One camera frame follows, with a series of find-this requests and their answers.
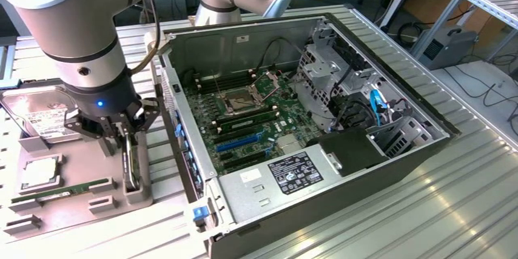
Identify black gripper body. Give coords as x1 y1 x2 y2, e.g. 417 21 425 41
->
63 72 142 119

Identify green graphics card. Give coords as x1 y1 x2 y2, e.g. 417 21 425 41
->
120 127 143 193

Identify silver hard disk blue rails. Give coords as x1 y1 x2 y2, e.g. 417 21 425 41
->
0 78 81 145

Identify grey parts rack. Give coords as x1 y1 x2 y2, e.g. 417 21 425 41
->
0 115 155 244

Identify black RAM slot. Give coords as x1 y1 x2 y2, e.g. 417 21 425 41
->
195 69 254 82
196 72 255 85
211 107 275 123
199 78 258 91
208 104 272 119
198 75 256 88

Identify silver CPU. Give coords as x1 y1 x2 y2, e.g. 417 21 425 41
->
20 158 60 189

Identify long black expansion slot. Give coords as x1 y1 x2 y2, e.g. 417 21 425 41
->
222 150 270 166
212 132 260 146
223 157 275 172

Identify green RAM stick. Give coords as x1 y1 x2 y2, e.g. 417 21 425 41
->
9 178 106 205
216 115 280 135

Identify blue expansion slot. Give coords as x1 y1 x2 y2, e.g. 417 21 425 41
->
215 137 266 153

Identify metal socket cover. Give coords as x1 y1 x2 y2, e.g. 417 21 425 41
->
251 70 280 102

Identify blue case latch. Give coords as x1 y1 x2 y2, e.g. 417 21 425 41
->
190 206 210 222

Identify green motherboard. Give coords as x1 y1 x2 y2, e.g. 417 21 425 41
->
178 69 324 178

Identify silver chipset heatsink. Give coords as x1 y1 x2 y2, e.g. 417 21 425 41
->
276 136 303 154

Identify silver power supply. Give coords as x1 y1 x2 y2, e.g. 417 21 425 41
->
208 143 346 226

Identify metal drive cage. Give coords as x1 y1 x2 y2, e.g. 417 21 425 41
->
296 18 391 102

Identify black plastic cover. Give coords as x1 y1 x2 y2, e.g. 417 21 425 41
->
306 127 391 178

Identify open PC case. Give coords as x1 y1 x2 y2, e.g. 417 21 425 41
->
144 12 463 259

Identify metal disk bay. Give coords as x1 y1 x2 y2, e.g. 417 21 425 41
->
365 115 451 159

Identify grey control box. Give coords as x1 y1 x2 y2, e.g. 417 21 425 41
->
411 21 483 71

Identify brown wooden panel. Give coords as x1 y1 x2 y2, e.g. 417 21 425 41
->
405 0 501 40

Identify black wire bundle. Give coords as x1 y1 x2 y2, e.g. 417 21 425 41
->
326 84 383 131

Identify blue wire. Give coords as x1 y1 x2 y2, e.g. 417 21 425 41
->
369 88 393 127

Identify aluminium profile frame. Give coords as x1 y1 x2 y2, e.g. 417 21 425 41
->
409 0 518 62

